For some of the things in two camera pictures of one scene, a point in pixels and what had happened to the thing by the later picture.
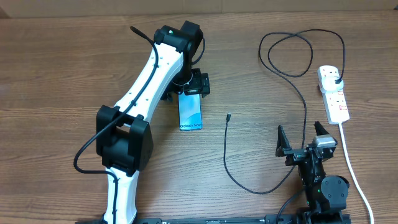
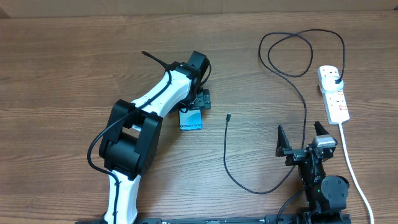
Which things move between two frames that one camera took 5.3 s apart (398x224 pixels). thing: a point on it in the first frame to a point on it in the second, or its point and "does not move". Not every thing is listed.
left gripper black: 201,84 to 203,100
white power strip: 333,101 does not move
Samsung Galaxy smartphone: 190,114 does not move
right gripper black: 295,155 does not move
